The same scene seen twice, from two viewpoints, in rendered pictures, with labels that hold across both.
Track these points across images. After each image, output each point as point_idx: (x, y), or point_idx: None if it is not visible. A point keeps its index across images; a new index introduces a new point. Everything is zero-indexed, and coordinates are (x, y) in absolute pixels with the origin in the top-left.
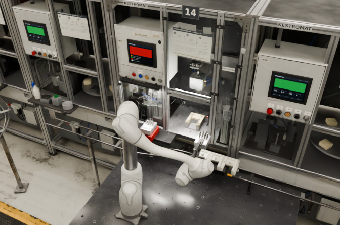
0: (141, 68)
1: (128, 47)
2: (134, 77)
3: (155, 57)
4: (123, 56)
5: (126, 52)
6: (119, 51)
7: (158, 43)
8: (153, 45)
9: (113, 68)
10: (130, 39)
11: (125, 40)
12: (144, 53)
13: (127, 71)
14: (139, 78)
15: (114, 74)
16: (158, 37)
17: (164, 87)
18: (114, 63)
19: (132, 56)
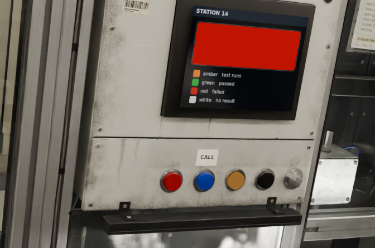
0: (218, 139)
1: (180, 35)
2: (171, 197)
3: (301, 69)
4: (134, 93)
5: (157, 64)
6: (116, 64)
7: None
8: (307, 11)
9: (42, 177)
10: None
11: None
12: (264, 52)
13: (138, 173)
14: (194, 195)
15: (41, 213)
16: None
17: (297, 209)
18: (57, 145)
19: (199, 78)
